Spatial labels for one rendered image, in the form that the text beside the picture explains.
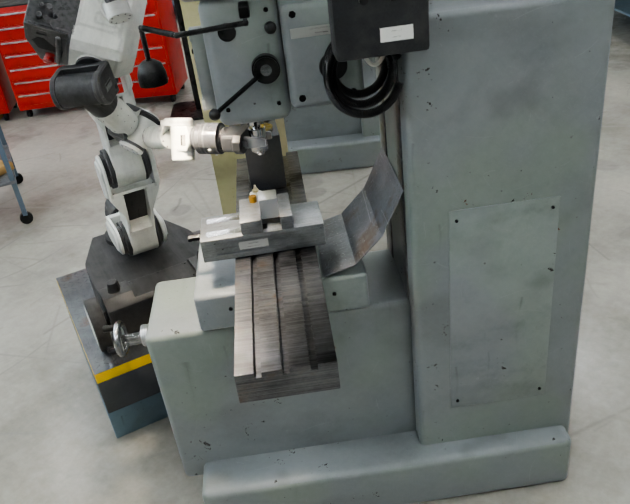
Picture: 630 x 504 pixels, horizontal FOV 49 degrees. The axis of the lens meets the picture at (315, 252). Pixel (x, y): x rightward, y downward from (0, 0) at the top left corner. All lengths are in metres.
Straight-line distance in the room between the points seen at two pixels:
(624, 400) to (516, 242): 1.10
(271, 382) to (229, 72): 0.76
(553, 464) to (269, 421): 0.94
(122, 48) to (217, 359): 0.93
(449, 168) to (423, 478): 1.05
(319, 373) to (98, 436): 1.55
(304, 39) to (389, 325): 0.88
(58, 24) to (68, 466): 1.63
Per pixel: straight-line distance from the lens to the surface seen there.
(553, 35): 1.76
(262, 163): 2.28
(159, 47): 6.46
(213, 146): 1.93
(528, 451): 2.38
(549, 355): 2.23
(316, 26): 1.72
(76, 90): 2.00
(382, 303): 2.04
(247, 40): 1.74
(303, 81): 1.75
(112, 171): 2.47
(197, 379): 2.16
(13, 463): 3.00
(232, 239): 1.92
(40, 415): 3.15
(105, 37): 2.04
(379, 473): 2.30
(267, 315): 1.70
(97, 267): 2.86
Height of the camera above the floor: 1.91
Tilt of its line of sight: 31 degrees down
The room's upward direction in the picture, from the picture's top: 7 degrees counter-clockwise
